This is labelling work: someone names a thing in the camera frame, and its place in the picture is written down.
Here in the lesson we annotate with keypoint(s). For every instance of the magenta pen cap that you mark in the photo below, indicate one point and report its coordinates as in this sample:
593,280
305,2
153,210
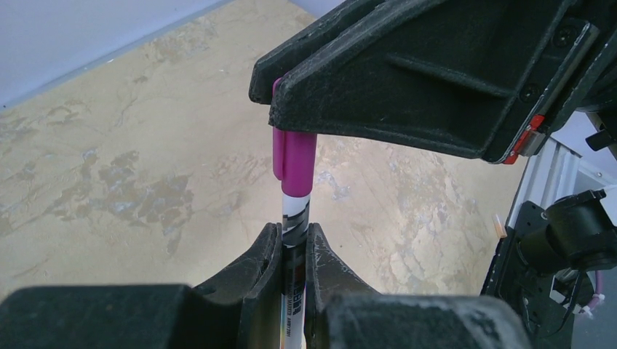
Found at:
294,155

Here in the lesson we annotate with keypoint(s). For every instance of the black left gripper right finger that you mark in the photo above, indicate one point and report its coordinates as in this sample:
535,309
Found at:
342,311

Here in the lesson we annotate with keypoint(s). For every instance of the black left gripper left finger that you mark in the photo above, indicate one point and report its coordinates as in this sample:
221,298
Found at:
238,307

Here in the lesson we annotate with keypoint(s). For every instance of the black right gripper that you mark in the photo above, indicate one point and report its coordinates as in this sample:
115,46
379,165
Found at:
465,78

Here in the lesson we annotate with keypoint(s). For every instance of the white pen red end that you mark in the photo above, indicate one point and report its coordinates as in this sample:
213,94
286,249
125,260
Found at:
295,225

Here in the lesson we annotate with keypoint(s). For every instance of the aluminium frame rail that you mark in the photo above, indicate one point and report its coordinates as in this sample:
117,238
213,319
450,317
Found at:
558,171

